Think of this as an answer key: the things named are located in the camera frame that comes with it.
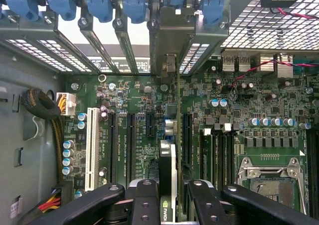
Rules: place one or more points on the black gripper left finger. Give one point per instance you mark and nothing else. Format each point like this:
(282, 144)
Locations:
(145, 205)

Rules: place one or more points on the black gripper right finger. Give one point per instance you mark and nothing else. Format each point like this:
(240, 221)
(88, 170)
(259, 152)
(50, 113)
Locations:
(204, 205)

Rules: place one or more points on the black PCIe expansion slot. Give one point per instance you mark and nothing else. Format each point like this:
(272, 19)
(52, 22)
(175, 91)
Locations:
(187, 140)
(112, 147)

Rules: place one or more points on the CPU socket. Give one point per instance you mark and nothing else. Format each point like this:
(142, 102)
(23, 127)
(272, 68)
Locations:
(271, 192)

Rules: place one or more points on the white PCI expansion slot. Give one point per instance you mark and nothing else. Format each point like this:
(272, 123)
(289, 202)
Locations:
(92, 147)

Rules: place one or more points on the short black expansion slot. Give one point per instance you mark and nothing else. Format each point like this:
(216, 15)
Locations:
(150, 125)

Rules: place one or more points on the green motherboard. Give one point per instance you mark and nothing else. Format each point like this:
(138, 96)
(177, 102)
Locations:
(139, 93)

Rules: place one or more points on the white power connector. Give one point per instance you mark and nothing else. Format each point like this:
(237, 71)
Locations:
(69, 103)

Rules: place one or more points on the silver USB port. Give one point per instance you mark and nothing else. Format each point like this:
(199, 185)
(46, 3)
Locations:
(228, 63)
(244, 63)

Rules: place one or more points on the silver metal port housing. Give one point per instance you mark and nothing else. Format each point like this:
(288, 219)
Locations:
(284, 70)
(267, 67)

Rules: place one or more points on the open dark PC case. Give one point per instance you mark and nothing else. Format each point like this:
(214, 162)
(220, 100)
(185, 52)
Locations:
(10, 125)

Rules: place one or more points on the teal port connector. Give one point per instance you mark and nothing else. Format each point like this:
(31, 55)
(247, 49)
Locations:
(306, 60)

